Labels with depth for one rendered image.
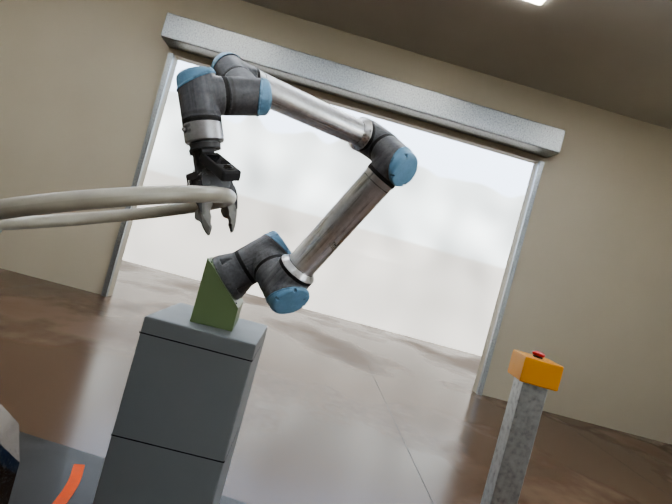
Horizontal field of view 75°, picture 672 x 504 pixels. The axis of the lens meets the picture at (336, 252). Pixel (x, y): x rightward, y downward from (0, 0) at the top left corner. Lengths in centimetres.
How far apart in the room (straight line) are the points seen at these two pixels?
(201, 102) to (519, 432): 130
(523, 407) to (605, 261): 528
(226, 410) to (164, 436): 23
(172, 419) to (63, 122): 523
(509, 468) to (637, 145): 593
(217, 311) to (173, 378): 27
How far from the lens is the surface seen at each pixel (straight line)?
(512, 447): 158
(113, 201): 74
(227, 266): 169
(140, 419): 175
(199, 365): 164
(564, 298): 646
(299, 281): 155
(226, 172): 99
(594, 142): 679
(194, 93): 109
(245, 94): 112
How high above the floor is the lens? 122
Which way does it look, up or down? 1 degrees up
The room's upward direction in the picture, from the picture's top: 15 degrees clockwise
